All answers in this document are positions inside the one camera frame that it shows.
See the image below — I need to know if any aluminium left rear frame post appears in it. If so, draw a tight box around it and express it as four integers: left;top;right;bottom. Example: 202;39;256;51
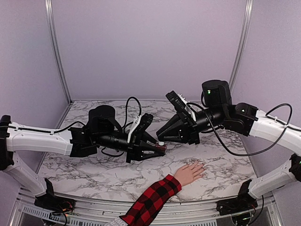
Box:
45;0;72;105

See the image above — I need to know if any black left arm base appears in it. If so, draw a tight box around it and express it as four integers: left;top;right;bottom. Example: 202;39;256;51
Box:
34;178;75;213

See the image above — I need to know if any aluminium right rear frame post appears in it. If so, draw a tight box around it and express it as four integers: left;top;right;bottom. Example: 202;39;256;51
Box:
229;0;254;92

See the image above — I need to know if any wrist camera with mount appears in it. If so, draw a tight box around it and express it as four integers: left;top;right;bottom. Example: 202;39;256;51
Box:
127;113;153;143
166;91;197;121

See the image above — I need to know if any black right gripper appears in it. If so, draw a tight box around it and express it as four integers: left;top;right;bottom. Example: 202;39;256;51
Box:
157;106;226;145

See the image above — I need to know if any person's bare hand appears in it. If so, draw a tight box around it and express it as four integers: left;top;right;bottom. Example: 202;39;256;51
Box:
174;161;205;186

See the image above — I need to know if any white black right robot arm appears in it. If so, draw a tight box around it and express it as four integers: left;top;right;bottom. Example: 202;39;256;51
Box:
156;80;301;211

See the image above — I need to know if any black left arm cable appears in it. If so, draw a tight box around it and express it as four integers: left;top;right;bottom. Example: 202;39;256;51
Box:
101;96;143;157

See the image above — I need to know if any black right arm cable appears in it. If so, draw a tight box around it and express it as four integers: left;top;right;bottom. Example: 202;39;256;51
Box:
185;102;293;156

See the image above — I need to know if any red glitter nail polish bottle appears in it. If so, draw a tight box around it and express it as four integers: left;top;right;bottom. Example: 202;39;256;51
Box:
155;144;167;153

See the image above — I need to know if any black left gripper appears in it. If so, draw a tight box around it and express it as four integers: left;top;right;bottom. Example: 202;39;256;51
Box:
95;130;166;165

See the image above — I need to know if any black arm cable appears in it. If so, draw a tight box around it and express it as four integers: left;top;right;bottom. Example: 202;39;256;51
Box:
185;102;293;156
101;96;143;157

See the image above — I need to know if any red black plaid sleeve forearm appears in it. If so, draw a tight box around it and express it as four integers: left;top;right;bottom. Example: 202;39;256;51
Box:
120;175;182;226

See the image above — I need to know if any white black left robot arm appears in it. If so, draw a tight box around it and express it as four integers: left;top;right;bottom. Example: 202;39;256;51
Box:
0;105;166;210

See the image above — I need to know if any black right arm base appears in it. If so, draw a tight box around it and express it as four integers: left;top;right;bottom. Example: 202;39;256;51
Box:
216;179;258;216

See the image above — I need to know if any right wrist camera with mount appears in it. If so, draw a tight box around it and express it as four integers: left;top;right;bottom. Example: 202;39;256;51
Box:
166;91;197;121

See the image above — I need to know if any aluminium frame post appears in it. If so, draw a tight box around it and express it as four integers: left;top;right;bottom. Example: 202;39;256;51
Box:
229;0;254;92
45;0;72;105

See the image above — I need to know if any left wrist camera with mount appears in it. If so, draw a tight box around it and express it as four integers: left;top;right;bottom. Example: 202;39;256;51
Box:
127;113;153;143

